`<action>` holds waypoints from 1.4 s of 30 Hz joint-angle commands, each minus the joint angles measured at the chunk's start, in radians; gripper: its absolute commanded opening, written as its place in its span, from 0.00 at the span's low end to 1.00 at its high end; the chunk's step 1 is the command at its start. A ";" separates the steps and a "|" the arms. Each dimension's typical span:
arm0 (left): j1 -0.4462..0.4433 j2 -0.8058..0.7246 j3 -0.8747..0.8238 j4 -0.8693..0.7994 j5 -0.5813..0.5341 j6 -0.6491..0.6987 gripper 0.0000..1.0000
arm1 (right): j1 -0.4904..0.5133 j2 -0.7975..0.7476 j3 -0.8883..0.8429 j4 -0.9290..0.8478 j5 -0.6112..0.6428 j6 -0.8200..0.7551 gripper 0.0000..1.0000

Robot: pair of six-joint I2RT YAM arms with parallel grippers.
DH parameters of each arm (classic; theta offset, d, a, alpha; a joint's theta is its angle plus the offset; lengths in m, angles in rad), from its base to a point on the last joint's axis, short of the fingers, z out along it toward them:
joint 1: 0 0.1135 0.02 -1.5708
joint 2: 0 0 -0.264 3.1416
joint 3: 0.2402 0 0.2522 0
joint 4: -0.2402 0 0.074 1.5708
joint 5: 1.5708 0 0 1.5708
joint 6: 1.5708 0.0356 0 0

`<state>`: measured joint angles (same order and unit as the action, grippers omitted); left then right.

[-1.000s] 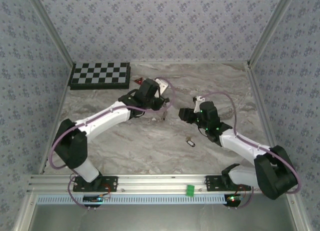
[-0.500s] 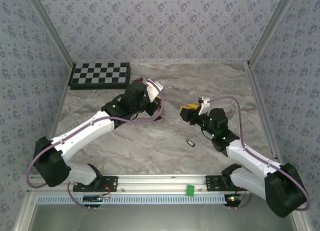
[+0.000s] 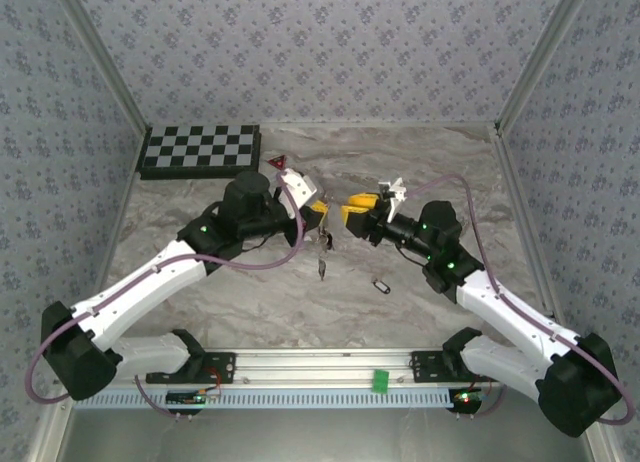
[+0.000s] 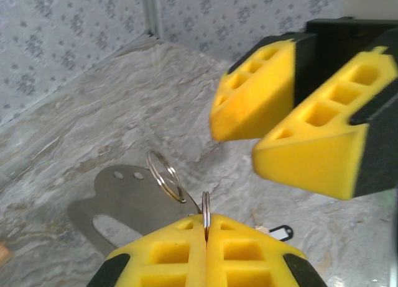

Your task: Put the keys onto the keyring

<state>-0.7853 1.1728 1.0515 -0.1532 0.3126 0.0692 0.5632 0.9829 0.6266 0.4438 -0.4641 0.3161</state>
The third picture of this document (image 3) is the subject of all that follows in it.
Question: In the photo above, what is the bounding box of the blue slotted cable duct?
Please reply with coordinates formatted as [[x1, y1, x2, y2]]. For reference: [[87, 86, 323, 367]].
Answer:
[[74, 386, 459, 411]]

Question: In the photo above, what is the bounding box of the aluminium frame post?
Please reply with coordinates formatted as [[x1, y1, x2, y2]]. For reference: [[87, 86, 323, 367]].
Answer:
[[47, 0, 154, 136], [494, 0, 596, 136]]

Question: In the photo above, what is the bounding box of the grey metal front panel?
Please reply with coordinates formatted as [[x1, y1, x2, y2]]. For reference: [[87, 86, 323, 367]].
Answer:
[[54, 404, 609, 462]]

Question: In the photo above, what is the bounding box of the black and grey chessboard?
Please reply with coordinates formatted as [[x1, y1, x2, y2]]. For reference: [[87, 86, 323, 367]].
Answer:
[[135, 124, 263, 182]]

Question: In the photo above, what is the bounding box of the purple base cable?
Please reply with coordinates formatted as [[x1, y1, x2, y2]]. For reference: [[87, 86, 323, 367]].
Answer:
[[455, 381, 507, 419], [134, 375, 195, 421]]

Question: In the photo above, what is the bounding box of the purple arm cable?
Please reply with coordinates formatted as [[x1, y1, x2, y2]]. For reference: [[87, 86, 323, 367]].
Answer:
[[24, 170, 307, 407], [405, 173, 637, 428]]

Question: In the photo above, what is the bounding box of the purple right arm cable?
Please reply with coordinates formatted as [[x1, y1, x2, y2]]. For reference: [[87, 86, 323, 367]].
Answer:
[[405, 173, 637, 428]]

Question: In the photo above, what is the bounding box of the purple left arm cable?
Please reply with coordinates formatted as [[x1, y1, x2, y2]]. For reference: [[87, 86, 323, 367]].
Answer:
[[24, 170, 307, 407]]

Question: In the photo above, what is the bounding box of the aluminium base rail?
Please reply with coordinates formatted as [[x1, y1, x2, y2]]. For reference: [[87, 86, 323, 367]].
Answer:
[[202, 348, 451, 387]]

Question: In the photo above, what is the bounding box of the small circuit board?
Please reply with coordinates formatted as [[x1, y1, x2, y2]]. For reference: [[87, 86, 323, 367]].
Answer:
[[164, 389, 209, 416], [449, 387, 484, 414]]

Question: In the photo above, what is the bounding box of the aluminium side rail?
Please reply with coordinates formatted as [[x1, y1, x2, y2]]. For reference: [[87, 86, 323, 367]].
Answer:
[[27, 129, 151, 462], [492, 126, 619, 462]]

